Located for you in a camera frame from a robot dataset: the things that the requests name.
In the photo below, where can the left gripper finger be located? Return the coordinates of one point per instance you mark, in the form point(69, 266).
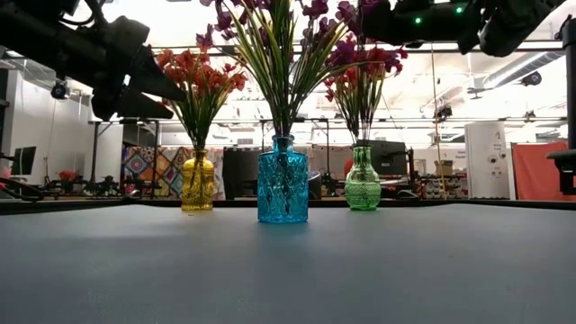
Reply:
point(157, 78)
point(144, 108)

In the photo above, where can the purple flower bunch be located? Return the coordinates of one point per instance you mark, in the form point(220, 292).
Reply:
point(204, 40)
point(315, 8)

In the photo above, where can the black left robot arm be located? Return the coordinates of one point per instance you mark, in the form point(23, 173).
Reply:
point(36, 31)

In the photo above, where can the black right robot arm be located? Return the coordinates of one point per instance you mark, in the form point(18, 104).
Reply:
point(508, 27)

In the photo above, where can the yellow glass vase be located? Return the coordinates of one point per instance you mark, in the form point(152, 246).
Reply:
point(198, 184)

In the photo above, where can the blue glass vase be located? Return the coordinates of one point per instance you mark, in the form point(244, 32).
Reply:
point(283, 189)

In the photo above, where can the green glass vase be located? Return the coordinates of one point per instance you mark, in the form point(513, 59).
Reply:
point(362, 189)

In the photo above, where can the colourful patchwork quilt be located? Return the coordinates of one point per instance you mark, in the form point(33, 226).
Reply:
point(148, 166)

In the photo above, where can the black cabinet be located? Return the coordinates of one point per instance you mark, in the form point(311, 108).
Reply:
point(240, 171)

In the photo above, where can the small black monitor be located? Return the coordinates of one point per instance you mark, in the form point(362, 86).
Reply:
point(24, 159)

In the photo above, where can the large black monitor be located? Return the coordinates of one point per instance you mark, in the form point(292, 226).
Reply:
point(391, 157)

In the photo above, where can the cardboard box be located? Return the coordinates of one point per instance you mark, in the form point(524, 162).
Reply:
point(444, 168)

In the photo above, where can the shelf with small boxes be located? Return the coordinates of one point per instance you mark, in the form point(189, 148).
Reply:
point(441, 186)

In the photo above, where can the red partition panel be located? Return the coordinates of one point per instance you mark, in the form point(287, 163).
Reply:
point(535, 171)

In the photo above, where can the black dome ceiling camera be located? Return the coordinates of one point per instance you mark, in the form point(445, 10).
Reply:
point(532, 78)
point(60, 90)

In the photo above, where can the black overhead frame beam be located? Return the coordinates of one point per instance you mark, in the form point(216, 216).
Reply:
point(450, 50)

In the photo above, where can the black background rack frame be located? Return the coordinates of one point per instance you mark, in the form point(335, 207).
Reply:
point(405, 120)

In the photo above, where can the small black ceiling camera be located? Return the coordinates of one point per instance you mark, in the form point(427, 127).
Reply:
point(443, 112)

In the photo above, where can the black vertical frame post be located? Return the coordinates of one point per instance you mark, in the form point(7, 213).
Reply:
point(570, 90)

